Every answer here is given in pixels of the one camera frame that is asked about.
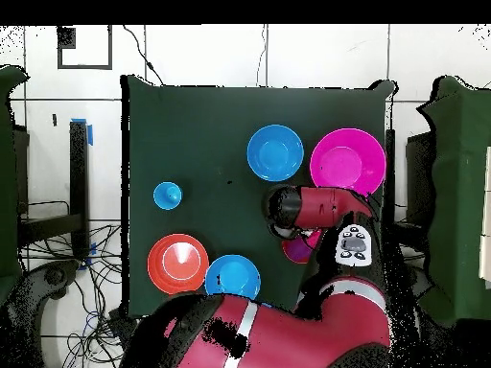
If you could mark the small orange-red plastic bowl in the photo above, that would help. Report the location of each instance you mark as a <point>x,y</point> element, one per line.
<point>285,249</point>

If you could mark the purple plastic cup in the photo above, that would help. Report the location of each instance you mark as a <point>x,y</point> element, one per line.
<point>300,251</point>

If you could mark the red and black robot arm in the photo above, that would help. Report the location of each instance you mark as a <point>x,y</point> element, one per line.
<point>307,337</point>

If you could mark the blue plastic bowl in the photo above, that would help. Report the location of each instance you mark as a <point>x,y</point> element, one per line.
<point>275,152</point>
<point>232,276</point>

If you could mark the blue plastic cup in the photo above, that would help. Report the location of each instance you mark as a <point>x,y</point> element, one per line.
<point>167,195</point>

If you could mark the dark green tablecloth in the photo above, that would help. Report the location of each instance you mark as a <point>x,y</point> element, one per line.
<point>191,134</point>

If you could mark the large orange-red plastic bowl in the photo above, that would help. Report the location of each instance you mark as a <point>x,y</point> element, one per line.
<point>177,264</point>

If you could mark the large pink plastic bowl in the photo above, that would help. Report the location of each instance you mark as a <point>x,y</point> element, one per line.
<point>347,161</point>

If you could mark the black power adapter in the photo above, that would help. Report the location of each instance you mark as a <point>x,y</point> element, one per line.
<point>121,324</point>

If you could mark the green cloth side table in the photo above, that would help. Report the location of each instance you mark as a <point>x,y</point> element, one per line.
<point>460,191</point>
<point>7,172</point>

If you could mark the black metal post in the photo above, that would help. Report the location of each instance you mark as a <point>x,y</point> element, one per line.
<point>390,172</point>
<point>78,172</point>

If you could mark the black square floor frame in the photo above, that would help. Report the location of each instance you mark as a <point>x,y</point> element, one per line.
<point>84,66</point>

